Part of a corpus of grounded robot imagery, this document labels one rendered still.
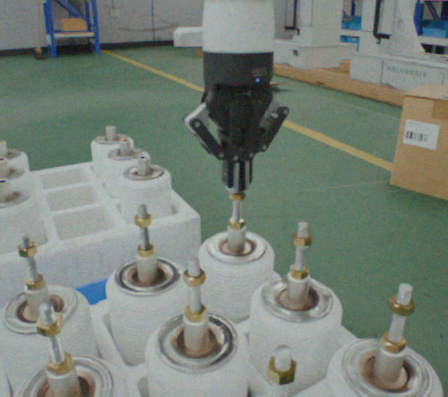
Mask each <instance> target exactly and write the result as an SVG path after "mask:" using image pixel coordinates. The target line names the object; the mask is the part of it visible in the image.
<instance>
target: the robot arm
mask: <svg viewBox="0 0 448 397"><path fill-rule="evenodd" d="M274 44H275V18H274V12H273V0H204V11H203V19H202V27H191V28H190V27H188V28H187V27H185V28H184V27H182V28H181V27H180V28H177V29H176V30H175V31H174V46H183V47H185V46H203V79H204V85H205V89H204V93H203V95H202V98H201V106H200V107H199V108H198V109H197V110H196V111H195V112H194V113H193V114H192V115H189V114H186V115H184V116H183V118H182V122H183V124H184V125H185V126H186V127H187V129H188V130H189V131H190V132H191V134H192V135H193V136H194V137H195V138H196V140H197V141H198V142H199V143H200V145H201V146H202V147H203V148H204V150H205V151H206V152H207V153H208V154H209V155H212V156H214V157H215V158H216V159H217V160H222V183H223V185H224V186H225V187H226V189H227V190H229V191H230V192H232V193H236V192H239V181H241V190H242V191H244V190H248V189H249V184H251V182H252V159H253V158H254V156H255V154H257V153H259V152H265V151H266V150H267V148H268V147H269V145H270V143H271V142H272V140H273V139H274V137H275V135H276V134H277V132H278V130H279V129H280V127H281V125H282V124H283V122H284V120H285V119H286V117H287V115H288V113H289V109H288V108H287V107H285V106H282V105H279V104H278V103H277V102H275V101H274V100H273V93H272V90H271V88H270V82H271V81H272V79H273V69H274ZM208 116H209V117H210V119H211V120H212V121H213V123H214V124H215V125H216V127H217V136H218V138H219V142H220V145H219V143H218V142H217V141H216V139H215V138H214V137H213V136H212V134H211V133H210V132H209V130H208V129H207V128H209V121H208ZM262 117H263V118H262Z"/></svg>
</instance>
